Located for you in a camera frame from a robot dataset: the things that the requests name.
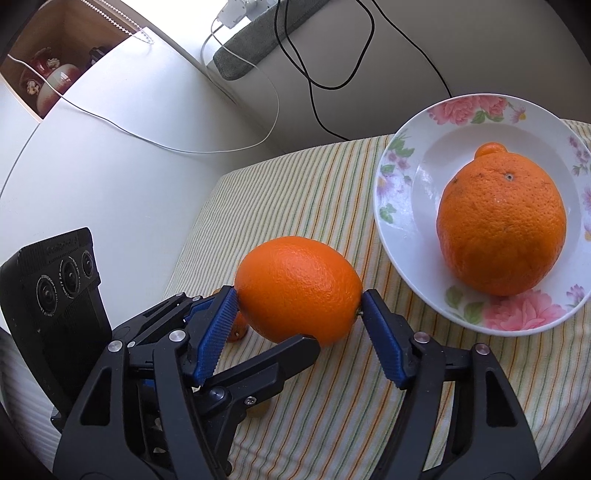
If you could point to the smooth round orange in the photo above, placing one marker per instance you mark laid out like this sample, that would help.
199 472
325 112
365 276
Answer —
294 285

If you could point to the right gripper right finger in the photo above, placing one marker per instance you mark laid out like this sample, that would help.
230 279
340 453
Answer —
460 417

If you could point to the white power adapter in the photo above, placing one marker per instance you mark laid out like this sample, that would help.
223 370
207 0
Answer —
235 11

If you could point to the red white ceramic jar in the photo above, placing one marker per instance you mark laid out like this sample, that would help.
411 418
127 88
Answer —
46 78

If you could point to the small mandarin on cloth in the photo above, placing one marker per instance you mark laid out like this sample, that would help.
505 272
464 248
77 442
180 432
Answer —
259 410

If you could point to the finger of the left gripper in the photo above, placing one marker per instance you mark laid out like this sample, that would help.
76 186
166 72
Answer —
225 397
177 318

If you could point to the small mandarin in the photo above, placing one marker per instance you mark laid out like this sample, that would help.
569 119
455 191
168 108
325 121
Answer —
259 410
228 323

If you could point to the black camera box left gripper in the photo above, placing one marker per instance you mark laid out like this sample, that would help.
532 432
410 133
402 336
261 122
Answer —
51 303

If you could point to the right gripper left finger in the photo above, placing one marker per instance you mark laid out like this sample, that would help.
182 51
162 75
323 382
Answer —
136 418

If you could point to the floral white plate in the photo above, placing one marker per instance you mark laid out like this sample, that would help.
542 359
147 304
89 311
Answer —
419 162

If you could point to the striped yellow cloth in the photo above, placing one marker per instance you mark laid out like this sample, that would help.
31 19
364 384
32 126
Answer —
333 420

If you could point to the large bumpy orange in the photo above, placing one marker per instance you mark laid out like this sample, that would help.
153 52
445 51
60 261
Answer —
501 222

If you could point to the green sill mat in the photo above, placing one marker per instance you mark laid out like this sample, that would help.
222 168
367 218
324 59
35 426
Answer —
255 41

